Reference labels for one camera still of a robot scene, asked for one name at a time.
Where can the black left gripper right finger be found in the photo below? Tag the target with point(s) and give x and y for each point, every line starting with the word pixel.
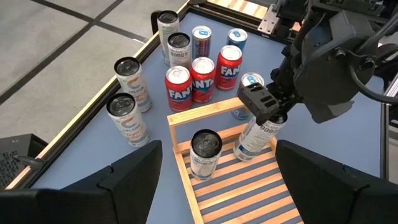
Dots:
pixel 326 199

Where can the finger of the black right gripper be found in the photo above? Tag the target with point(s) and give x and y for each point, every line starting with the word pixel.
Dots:
pixel 258 101

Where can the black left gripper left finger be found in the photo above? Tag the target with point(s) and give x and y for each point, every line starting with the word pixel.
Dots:
pixel 93 202

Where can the Celsius Tropical Vibe can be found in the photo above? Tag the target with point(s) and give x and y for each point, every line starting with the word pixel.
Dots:
pixel 130 127
pixel 135 90

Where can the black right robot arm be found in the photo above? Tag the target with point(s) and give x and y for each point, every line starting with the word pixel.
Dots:
pixel 348 6

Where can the bamboo slatted shelf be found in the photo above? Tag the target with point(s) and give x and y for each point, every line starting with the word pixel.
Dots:
pixel 202 111

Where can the Red Bull can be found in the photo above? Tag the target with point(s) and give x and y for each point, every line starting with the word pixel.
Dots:
pixel 250 79
pixel 237 37
pixel 201 43

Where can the red Fanta can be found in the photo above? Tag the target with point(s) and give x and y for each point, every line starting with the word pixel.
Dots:
pixel 228 71
pixel 202 84
pixel 178 93

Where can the silver aluminium extrusion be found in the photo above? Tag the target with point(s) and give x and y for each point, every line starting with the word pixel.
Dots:
pixel 392 85

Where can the silver corner plate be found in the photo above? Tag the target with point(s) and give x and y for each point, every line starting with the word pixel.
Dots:
pixel 269 18

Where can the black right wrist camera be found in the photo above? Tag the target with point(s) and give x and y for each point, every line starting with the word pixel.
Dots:
pixel 329 112

